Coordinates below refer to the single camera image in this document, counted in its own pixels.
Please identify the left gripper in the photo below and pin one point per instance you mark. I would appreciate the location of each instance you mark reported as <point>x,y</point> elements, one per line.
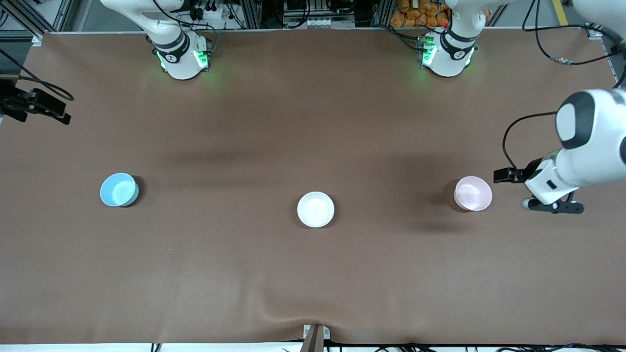
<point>529,173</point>

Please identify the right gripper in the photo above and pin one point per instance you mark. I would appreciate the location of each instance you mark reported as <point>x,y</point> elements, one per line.
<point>20,104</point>

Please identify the pink bowl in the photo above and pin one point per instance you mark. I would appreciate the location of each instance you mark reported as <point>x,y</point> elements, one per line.
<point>473,193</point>

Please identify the blue bowl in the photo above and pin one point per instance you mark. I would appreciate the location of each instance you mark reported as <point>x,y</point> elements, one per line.
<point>116,189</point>

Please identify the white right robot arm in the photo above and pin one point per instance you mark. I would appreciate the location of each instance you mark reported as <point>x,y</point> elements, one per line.
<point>181,63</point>

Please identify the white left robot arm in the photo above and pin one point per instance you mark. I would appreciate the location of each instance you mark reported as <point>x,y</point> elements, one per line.
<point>592,146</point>

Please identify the white bowl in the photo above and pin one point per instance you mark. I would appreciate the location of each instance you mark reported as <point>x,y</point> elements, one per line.
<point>315,208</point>

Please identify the white power strip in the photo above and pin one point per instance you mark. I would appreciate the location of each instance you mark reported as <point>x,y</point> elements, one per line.
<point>208,12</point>

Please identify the orange items pile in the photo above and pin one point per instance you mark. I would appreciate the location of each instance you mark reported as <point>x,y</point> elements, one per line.
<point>415,13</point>

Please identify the brown table mat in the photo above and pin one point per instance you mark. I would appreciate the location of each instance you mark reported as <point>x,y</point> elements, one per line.
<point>313,274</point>

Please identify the aluminium frame post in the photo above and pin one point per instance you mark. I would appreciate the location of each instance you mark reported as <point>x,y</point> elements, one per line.
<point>248,12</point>
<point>381,12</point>

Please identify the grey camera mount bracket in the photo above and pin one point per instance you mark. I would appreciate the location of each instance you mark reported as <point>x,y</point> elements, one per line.
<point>315,337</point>

